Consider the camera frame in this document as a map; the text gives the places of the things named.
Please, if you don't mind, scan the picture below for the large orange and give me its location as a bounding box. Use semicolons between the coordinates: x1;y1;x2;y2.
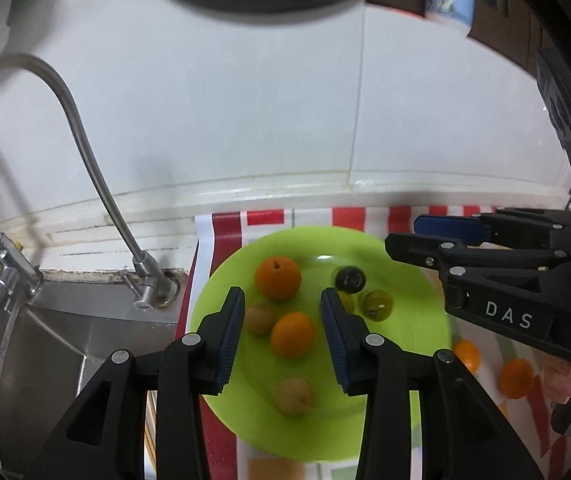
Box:
497;358;535;400

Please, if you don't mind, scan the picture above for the green grape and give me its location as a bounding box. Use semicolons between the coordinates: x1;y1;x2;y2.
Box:
359;289;394;322
337;290;355;314

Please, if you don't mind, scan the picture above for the small orange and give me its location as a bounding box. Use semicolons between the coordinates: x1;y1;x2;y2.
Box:
453;339;481;374
270;312;316;359

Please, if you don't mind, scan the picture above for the dark plum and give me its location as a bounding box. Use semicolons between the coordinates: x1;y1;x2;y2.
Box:
334;266;367;295

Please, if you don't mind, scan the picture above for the orange with stem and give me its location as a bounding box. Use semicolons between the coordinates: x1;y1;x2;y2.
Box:
254;256;302;302

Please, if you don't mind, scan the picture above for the brown kiwi fruit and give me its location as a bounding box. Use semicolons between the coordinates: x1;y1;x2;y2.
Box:
275;377;315;416

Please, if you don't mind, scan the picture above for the beige longan fruit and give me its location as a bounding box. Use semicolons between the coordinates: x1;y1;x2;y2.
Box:
243;304;279;336

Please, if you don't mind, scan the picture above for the person's hand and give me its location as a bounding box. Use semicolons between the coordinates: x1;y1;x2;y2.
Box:
543;354;571;405

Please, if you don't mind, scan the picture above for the colourful striped tablecloth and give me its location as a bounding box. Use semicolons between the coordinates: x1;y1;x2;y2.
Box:
156;209;571;479

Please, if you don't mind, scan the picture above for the stainless steel sink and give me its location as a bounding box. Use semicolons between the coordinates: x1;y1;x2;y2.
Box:
0;282;180;479

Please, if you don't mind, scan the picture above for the slim gooseneck faucet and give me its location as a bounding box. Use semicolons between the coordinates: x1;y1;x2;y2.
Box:
0;53;178;309

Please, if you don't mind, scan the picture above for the green plate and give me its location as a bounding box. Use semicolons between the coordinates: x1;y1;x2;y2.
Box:
189;226;451;462

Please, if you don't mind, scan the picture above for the dark wooden window frame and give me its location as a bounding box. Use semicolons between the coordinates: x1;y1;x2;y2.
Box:
367;0;547;75

